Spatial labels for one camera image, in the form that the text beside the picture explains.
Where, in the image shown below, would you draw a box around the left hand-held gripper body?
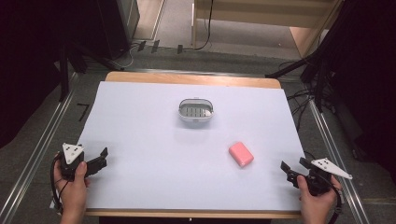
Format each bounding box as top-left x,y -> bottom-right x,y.
59,142 -> 95,182

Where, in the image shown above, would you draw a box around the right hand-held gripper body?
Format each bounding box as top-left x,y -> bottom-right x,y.
298,157 -> 354,197

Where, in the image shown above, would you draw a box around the person's left hand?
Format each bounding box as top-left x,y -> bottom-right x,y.
52,151 -> 91,217

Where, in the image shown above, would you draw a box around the person's right hand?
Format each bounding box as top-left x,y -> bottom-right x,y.
295,174 -> 343,218

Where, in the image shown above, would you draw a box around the pink soap bar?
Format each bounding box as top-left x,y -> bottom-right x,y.
228,141 -> 255,168

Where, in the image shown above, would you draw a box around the white table sheet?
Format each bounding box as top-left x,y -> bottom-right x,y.
77,80 -> 306,213

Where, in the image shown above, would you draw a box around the black stand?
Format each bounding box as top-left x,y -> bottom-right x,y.
57,40 -> 125,104
264,46 -> 335,114

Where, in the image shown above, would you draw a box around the dark curtain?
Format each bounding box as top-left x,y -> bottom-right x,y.
0,0 -> 108,150
311,0 -> 396,185

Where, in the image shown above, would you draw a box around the white soap dish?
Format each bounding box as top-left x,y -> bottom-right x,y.
177,97 -> 216,123

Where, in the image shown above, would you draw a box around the wooden table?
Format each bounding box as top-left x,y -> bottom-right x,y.
84,71 -> 303,219

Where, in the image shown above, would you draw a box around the black cabinet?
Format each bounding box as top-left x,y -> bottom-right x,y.
94,0 -> 142,61

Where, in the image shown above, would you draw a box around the light wooden furniture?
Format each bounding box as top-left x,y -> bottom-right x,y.
191,0 -> 345,60

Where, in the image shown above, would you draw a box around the metal floor rail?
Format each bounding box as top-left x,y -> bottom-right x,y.
307,92 -> 372,224
0,72 -> 80,224

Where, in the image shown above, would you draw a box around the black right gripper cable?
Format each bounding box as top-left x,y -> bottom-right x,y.
317,174 -> 344,224

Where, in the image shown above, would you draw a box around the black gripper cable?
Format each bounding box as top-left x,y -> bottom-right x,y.
317,174 -> 344,224
49,151 -> 70,216

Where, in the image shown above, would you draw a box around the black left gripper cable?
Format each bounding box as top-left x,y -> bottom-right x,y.
49,151 -> 70,216

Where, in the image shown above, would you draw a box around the black floor cables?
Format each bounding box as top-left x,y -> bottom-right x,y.
278,60 -> 318,133

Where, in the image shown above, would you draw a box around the black hanging cable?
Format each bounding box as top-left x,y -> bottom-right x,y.
183,0 -> 216,51

